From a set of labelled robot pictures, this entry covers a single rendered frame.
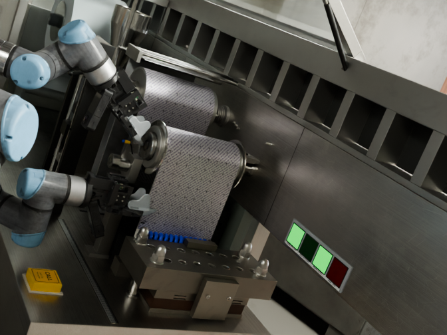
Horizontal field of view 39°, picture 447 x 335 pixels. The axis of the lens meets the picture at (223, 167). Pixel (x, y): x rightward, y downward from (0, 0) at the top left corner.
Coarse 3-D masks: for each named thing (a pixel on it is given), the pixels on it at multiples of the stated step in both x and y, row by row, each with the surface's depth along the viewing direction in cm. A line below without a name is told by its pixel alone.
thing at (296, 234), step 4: (292, 228) 163; (296, 228) 162; (292, 232) 163; (296, 232) 162; (300, 232) 160; (304, 232) 159; (292, 236) 163; (296, 236) 161; (300, 236) 160; (288, 240) 164; (292, 240) 162; (296, 240) 161; (300, 240) 160; (292, 244) 162; (296, 244) 161; (296, 248) 161
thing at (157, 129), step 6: (156, 126) 166; (156, 132) 165; (162, 132) 164; (162, 138) 163; (162, 144) 163; (156, 150) 163; (156, 156) 163; (240, 156) 176; (144, 162) 168; (150, 162) 165; (156, 162) 164; (240, 162) 176
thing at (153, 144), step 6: (150, 132) 166; (144, 138) 168; (150, 138) 165; (156, 138) 164; (144, 144) 168; (150, 144) 164; (156, 144) 164; (144, 150) 167; (150, 150) 163; (144, 156) 166; (150, 156) 164
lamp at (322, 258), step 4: (320, 248) 153; (320, 252) 153; (324, 252) 152; (328, 252) 151; (316, 256) 154; (320, 256) 153; (324, 256) 152; (328, 256) 150; (316, 260) 154; (320, 260) 152; (324, 260) 151; (328, 260) 150; (316, 264) 153; (320, 264) 152; (324, 264) 151; (328, 264) 150; (320, 268) 152; (324, 268) 151; (324, 272) 151
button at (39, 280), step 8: (32, 272) 149; (40, 272) 150; (48, 272) 152; (56, 272) 153; (32, 280) 146; (40, 280) 146; (48, 280) 148; (56, 280) 149; (32, 288) 145; (40, 288) 146; (48, 288) 147; (56, 288) 148
